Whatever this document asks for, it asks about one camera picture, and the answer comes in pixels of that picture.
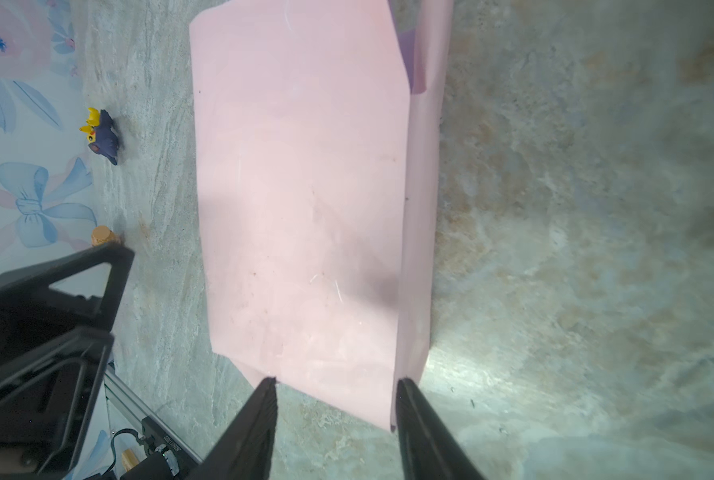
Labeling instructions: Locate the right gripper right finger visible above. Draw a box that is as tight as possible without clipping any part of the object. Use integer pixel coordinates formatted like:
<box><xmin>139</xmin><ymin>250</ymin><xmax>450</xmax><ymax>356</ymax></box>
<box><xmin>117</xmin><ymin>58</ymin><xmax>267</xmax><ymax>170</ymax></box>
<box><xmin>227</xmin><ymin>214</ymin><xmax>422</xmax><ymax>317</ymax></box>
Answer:
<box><xmin>395</xmin><ymin>378</ymin><xmax>485</xmax><ymax>480</ymax></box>

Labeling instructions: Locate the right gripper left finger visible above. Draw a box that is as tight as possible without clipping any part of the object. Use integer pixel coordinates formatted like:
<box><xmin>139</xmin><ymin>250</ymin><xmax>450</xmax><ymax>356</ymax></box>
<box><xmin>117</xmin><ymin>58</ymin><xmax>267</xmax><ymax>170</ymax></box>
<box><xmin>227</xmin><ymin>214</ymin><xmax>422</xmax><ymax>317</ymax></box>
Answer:
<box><xmin>188</xmin><ymin>377</ymin><xmax>278</xmax><ymax>480</ymax></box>

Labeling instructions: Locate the purple wrapping paper sheet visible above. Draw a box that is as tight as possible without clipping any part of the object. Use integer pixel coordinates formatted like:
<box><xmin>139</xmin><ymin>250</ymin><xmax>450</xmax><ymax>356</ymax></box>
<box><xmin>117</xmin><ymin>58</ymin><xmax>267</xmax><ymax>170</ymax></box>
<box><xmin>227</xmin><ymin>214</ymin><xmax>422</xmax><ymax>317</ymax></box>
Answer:
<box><xmin>189</xmin><ymin>1</ymin><xmax>453</xmax><ymax>430</ymax></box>

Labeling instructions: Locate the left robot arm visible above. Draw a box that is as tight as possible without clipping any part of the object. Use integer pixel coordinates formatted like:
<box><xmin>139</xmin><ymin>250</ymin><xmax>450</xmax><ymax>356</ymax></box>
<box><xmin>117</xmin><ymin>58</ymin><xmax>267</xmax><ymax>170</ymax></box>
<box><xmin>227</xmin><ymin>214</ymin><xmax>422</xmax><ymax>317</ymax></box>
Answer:
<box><xmin>0</xmin><ymin>243</ymin><xmax>135</xmax><ymax>479</ymax></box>

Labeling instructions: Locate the orange toy figure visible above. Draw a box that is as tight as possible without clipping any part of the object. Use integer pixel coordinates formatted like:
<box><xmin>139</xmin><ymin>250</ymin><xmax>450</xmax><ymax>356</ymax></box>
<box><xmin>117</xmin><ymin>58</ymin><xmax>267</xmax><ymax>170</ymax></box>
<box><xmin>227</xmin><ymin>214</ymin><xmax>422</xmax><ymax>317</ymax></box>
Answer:
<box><xmin>91</xmin><ymin>225</ymin><xmax>121</xmax><ymax>247</ymax></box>

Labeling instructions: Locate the yellow purple toy figure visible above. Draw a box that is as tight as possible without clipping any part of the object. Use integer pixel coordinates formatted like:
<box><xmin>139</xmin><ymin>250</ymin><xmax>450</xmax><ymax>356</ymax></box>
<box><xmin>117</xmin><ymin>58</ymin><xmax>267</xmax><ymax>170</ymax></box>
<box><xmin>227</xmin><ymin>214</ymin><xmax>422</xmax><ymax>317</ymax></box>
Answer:
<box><xmin>80</xmin><ymin>107</ymin><xmax>120</xmax><ymax>166</ymax></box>

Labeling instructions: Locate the aluminium rail frame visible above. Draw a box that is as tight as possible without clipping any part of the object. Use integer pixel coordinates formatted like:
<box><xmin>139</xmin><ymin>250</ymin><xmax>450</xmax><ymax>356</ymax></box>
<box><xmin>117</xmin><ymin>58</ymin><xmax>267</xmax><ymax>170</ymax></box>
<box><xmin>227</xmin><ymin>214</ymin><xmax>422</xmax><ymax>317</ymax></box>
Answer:
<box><xmin>102</xmin><ymin>366</ymin><xmax>202</xmax><ymax>479</ymax></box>

